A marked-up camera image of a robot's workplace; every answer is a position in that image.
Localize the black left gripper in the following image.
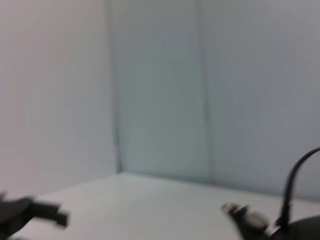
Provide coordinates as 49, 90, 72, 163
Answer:
0, 191, 72, 240

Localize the black round teapot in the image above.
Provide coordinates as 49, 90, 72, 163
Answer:
221, 146, 320, 240

